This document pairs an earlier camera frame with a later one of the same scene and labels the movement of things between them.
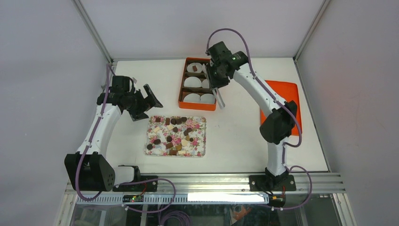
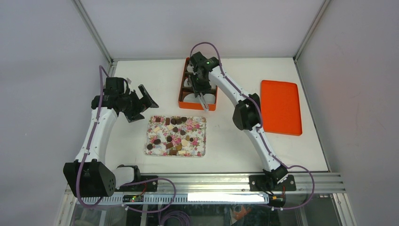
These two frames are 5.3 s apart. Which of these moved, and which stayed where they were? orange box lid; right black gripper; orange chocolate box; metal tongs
Moved: metal tongs; right black gripper
Stayed: orange box lid; orange chocolate box
